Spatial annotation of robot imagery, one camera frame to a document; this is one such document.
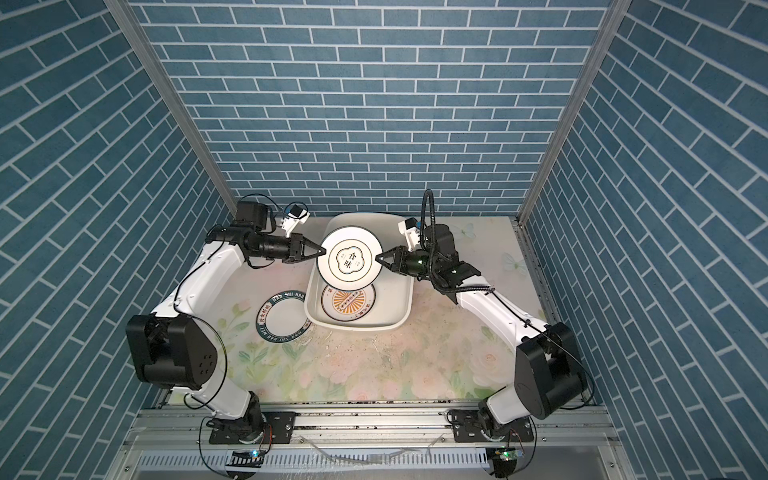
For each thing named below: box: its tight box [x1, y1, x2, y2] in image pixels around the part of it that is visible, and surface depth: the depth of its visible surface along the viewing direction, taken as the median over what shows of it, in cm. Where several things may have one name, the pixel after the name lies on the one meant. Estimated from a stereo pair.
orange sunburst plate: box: [321, 283, 377, 322], surface depth 96 cm
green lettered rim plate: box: [256, 290, 313, 344], surface depth 95 cm
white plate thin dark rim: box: [317, 225, 383, 291], surface depth 80 cm
